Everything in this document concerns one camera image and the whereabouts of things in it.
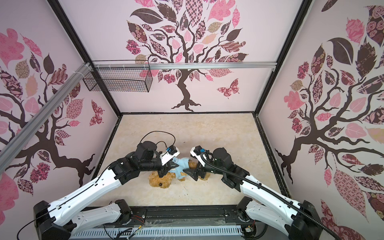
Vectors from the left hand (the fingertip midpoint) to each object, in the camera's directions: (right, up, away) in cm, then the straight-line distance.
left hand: (176, 165), depth 71 cm
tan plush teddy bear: (-9, -6, -4) cm, 11 cm away
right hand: (+6, +2, 0) cm, 7 cm away
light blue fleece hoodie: (+4, +2, -3) cm, 5 cm away
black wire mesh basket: (-31, +52, +24) cm, 65 cm away
